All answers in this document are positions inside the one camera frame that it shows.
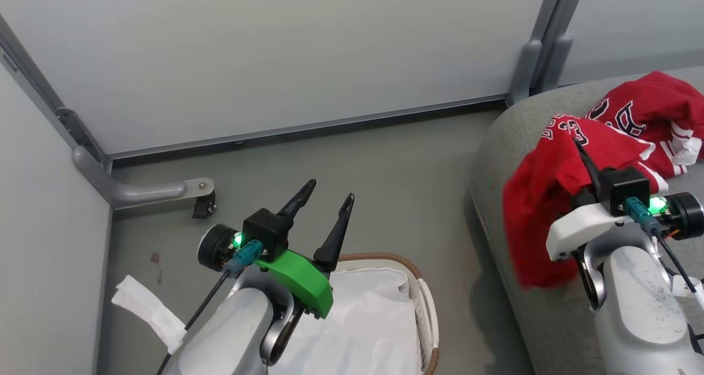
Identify white basket liner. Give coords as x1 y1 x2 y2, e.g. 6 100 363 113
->
268 267 422 375

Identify teal camera connector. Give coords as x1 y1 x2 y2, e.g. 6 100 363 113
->
222 240 265 277
624 196 664 236

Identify black caster wheel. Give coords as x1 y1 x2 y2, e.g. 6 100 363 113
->
192 191 217 220

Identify red basketball jersey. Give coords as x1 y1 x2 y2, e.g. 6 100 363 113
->
502 70 704 289

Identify teal left camera connector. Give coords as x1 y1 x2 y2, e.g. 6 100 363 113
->
222 240 265 277

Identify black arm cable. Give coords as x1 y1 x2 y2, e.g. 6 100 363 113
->
156 269 233 375
653 233 704 312

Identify grey partition bottom rail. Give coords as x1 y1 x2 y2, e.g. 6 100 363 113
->
107 93 509 161

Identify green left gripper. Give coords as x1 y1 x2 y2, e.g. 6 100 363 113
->
254 179 356 319

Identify grey partition foot bar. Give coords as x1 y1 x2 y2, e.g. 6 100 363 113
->
72 146 216 209

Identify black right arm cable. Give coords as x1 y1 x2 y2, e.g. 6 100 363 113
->
653 233 704 312

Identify grey double partition post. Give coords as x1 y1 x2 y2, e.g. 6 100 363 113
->
506 0 590 107

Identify teal right camera connector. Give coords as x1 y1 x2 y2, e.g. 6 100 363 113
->
624 196 664 236

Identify grey partition corner post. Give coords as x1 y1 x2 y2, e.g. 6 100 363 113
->
0 15 113 172

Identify grey fabric sofa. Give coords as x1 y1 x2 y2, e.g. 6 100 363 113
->
466 66 704 375

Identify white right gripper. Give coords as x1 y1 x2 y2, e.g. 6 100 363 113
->
546 137 642 262

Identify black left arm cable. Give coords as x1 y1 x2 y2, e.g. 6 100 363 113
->
156 269 233 375

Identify white fabric strap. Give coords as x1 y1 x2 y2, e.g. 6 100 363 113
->
111 275 187 355

